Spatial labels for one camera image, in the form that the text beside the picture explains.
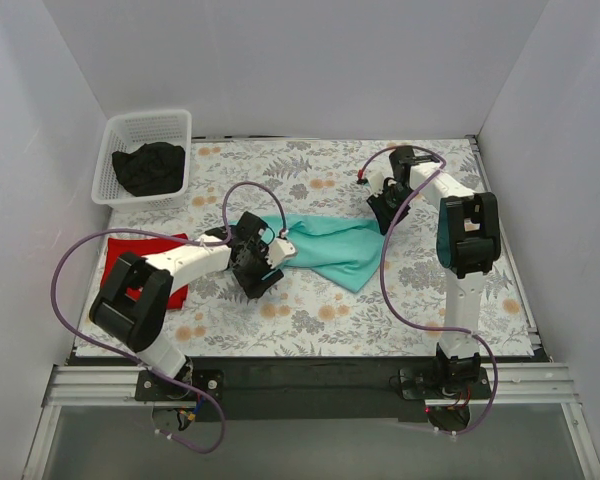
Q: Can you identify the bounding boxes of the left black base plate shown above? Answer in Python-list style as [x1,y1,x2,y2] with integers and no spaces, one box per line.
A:
[134,368,225,402]

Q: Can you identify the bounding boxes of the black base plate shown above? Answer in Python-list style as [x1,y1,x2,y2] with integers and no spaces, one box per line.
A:
[134,368,225,402]
[398,363,492,400]

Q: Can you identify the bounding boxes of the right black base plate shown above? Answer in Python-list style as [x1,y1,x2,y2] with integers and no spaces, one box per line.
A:
[398,363,492,400]

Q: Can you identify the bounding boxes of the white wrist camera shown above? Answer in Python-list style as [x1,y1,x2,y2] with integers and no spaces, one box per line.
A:
[265,238,298,268]
[357,171,385,196]

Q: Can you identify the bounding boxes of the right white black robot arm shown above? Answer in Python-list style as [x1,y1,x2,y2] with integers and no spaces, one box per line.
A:
[357,144,501,398]

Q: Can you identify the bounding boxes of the aluminium frame rail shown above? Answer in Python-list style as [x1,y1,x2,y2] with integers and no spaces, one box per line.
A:
[44,359,578,405]

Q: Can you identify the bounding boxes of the floral patterned table cloth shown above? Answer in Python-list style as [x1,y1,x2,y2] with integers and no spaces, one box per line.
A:
[74,138,536,358]

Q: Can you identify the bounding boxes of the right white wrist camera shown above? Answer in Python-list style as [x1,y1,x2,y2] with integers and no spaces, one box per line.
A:
[357,171,385,196]

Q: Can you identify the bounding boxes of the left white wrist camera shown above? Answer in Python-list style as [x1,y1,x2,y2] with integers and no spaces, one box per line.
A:
[265,238,298,268]

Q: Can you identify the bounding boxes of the black crumpled t shirt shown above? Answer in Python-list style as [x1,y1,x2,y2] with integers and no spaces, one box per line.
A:
[111,142,186,197]

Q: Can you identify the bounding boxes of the teal t shirt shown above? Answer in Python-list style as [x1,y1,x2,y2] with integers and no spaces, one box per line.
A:
[258,213,389,294]

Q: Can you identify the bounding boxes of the white plastic basket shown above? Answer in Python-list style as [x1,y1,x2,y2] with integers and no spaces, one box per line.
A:
[91,109,192,213]

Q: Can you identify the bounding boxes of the red folded t shirt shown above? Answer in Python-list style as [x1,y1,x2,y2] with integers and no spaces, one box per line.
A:
[100,238,188,310]

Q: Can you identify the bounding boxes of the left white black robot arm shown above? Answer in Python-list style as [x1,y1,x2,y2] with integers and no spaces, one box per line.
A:
[89,212,297,400]

